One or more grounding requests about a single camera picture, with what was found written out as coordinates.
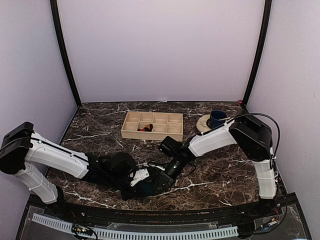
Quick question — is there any white slotted cable duct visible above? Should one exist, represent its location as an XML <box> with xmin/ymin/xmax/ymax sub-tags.
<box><xmin>31</xmin><ymin>213</ymin><xmax>239</xmax><ymax>240</ymax></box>

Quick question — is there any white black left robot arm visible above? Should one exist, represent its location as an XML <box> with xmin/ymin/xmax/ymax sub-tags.
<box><xmin>0</xmin><ymin>121</ymin><xmax>159</xmax><ymax>218</ymax></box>

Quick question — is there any green christmas bear sock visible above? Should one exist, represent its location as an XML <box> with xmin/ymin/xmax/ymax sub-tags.
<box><xmin>138</xmin><ymin>180</ymin><xmax>157</xmax><ymax>197</ymax></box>

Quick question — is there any black left frame post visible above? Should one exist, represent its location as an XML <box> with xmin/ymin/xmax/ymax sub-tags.
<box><xmin>49</xmin><ymin>0</ymin><xmax>82</xmax><ymax>108</ymax></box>

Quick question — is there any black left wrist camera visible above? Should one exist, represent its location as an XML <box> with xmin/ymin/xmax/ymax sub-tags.
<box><xmin>109</xmin><ymin>152</ymin><xmax>138</xmax><ymax>176</ymax></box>

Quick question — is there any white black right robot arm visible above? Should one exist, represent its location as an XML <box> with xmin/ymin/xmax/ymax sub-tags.
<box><xmin>159</xmin><ymin>113</ymin><xmax>279</xmax><ymax>217</ymax></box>

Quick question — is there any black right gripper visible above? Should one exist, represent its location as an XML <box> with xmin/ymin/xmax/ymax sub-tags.
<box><xmin>152</xmin><ymin>155</ymin><xmax>187</xmax><ymax>195</ymax></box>

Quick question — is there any wooden compartment tray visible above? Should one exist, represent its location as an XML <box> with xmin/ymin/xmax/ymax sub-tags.
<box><xmin>121</xmin><ymin>111</ymin><xmax>184</xmax><ymax>142</ymax></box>

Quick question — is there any dark blue mug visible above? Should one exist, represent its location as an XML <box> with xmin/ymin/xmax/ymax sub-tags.
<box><xmin>209</xmin><ymin>110</ymin><xmax>227</xmax><ymax>129</ymax></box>

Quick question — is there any black red yellow argyle sock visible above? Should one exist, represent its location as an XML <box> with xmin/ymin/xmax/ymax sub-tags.
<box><xmin>137</xmin><ymin>122</ymin><xmax>154</xmax><ymax>132</ymax></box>

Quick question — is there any black frame post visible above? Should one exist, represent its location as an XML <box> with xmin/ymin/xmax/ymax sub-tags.
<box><xmin>240</xmin><ymin>0</ymin><xmax>272</xmax><ymax>109</ymax></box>
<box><xmin>49</xmin><ymin>0</ymin><xmax>82</xmax><ymax>108</ymax></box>

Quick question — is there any black front table rail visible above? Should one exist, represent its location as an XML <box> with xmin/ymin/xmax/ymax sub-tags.
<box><xmin>27</xmin><ymin>193</ymin><xmax>298</xmax><ymax>228</ymax></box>

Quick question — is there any cream saucer plate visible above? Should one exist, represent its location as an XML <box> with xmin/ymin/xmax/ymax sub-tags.
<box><xmin>196</xmin><ymin>114</ymin><xmax>211</xmax><ymax>133</ymax></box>

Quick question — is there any black right frame post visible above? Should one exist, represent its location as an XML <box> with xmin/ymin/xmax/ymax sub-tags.
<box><xmin>240</xmin><ymin>0</ymin><xmax>272</xmax><ymax>109</ymax></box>

